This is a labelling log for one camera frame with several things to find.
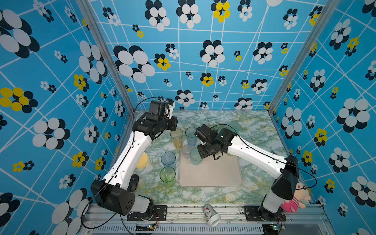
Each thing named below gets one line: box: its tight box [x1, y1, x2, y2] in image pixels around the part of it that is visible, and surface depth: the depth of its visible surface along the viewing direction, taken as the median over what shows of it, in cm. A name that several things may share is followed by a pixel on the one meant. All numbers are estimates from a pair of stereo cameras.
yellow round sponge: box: [136, 152, 149, 169], surface depth 93 cm
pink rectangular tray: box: [178, 148, 243, 188], surface depth 86 cm
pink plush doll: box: [280, 180, 312, 214], surface depth 74 cm
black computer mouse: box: [127, 174, 140, 192], surface depth 84 cm
